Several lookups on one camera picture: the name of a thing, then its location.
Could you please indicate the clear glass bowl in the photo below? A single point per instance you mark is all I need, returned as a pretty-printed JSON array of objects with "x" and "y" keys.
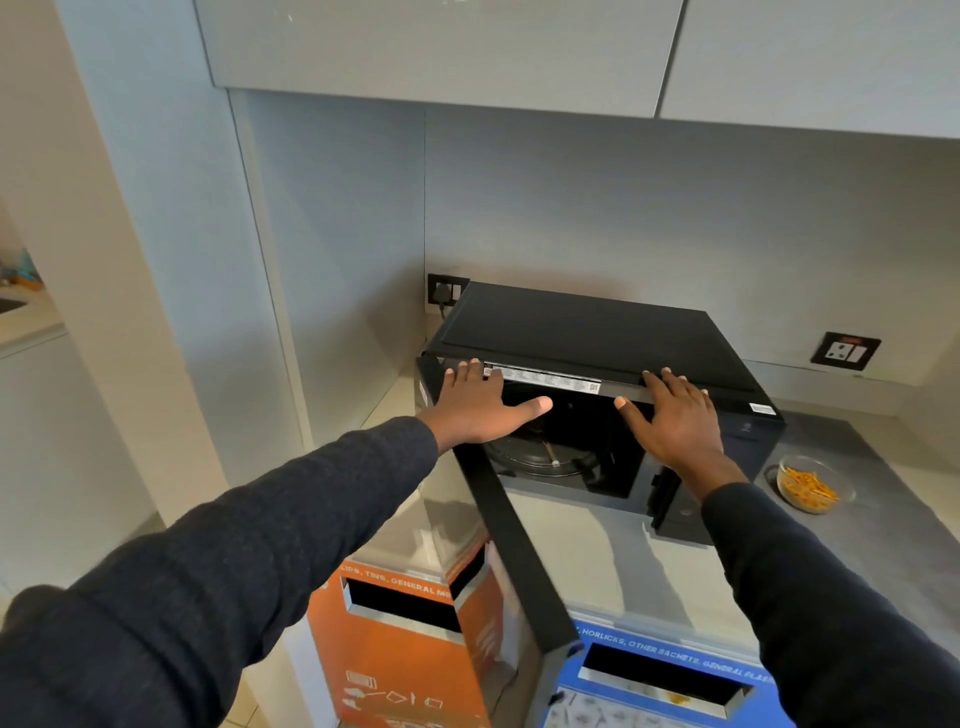
[{"x": 838, "y": 474}]

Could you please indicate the person's left thumb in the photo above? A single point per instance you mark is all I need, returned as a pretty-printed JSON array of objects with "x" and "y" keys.
[{"x": 532, "y": 407}]

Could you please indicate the black microwave door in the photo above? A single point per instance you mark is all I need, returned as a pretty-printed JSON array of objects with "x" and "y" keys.
[{"x": 517, "y": 555}]

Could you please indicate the yellow snack sticks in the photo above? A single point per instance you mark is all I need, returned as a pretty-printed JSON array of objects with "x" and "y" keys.
[{"x": 806, "y": 487}]

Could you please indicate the orange waste bin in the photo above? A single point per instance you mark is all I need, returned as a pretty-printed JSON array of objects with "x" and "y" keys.
[{"x": 390, "y": 660}]

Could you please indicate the person's left little finger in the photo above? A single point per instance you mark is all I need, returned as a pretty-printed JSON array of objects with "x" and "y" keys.
[{"x": 448, "y": 381}]

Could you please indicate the black microwave oven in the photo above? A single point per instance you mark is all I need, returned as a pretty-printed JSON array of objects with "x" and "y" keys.
[{"x": 585, "y": 330}]

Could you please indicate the wide grey upper cabinet door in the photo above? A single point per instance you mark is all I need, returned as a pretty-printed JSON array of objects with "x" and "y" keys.
[{"x": 435, "y": 45}]

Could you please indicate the person's left hand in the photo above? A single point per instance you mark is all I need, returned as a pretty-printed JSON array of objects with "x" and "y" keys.
[{"x": 469, "y": 412}]

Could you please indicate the black wall socket with plug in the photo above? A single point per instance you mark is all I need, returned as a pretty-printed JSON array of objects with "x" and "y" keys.
[{"x": 444, "y": 291}]

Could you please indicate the person's left middle finger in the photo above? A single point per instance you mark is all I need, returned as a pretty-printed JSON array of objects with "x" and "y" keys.
[{"x": 476, "y": 373}]

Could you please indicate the person's right middle finger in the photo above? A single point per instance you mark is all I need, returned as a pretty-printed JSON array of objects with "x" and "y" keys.
[{"x": 673, "y": 384}]

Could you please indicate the person's right forearm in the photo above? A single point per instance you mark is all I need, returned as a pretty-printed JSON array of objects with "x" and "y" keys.
[{"x": 825, "y": 622}]

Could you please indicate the person's right hand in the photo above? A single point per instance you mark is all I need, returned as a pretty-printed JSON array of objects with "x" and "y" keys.
[{"x": 682, "y": 435}]

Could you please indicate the blue container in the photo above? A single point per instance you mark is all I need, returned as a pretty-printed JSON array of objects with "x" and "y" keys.
[{"x": 24, "y": 266}]

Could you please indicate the person's left forearm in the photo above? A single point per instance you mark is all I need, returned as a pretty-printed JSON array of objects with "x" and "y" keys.
[{"x": 225, "y": 570}]

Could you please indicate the person's right thumb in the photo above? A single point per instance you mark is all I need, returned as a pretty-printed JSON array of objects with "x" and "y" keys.
[{"x": 630, "y": 416}]

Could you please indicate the blue waste bin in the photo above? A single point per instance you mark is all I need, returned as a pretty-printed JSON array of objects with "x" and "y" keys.
[{"x": 675, "y": 705}]

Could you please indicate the person's right little finger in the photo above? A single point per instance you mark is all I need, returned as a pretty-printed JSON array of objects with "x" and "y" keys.
[{"x": 706, "y": 401}]

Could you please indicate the glass microwave turntable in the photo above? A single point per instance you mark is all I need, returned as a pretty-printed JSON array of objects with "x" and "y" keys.
[{"x": 532, "y": 454}]

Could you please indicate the black wall socket with switch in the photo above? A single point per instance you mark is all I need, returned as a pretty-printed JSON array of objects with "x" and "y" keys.
[{"x": 846, "y": 351}]

